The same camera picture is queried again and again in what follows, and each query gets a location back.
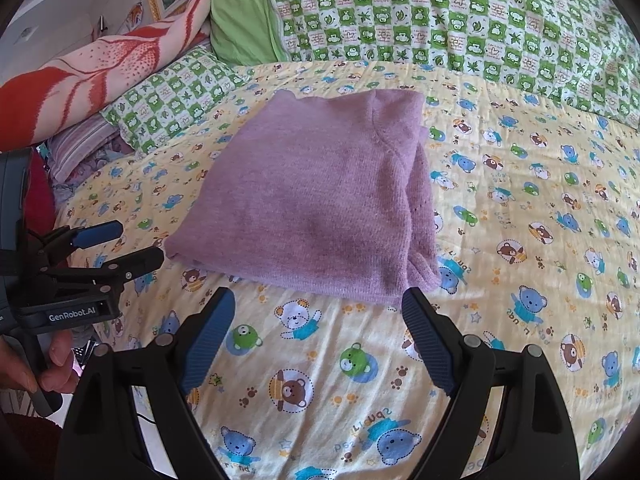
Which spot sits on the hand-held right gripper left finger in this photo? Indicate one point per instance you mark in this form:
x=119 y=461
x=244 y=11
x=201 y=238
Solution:
x=210 y=335

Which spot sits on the orange wall sticker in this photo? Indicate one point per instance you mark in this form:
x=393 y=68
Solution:
x=136 y=14

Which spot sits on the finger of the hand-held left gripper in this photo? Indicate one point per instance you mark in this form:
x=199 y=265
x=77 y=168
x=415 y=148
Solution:
x=140 y=262
x=97 y=235

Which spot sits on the orange red floral blanket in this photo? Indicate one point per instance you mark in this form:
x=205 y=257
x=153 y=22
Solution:
x=75 y=70

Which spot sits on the person's left hand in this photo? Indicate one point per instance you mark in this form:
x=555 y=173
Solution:
x=60 y=360

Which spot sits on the purple striped cloth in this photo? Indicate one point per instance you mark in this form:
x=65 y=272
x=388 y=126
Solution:
x=85 y=145

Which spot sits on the red cloth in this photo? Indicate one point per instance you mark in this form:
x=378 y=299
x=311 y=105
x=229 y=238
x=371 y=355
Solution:
x=42 y=195

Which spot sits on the purple knit sweater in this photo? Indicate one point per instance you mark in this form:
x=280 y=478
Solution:
x=310 y=200

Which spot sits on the green checkered pillow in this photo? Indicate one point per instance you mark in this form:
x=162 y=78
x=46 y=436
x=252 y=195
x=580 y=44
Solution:
x=165 y=95

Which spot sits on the plain light green cloth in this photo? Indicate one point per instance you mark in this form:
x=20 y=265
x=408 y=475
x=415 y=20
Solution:
x=240 y=20

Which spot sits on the small wall hook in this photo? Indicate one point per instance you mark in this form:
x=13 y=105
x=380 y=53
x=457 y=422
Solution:
x=102 y=21

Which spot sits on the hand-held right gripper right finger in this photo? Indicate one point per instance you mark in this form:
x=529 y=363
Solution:
x=430 y=340

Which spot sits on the green checkered quilt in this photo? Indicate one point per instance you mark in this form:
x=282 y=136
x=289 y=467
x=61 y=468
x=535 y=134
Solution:
x=450 y=10

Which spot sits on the yellow bear-print bed sheet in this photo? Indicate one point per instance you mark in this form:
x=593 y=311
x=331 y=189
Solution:
x=500 y=260

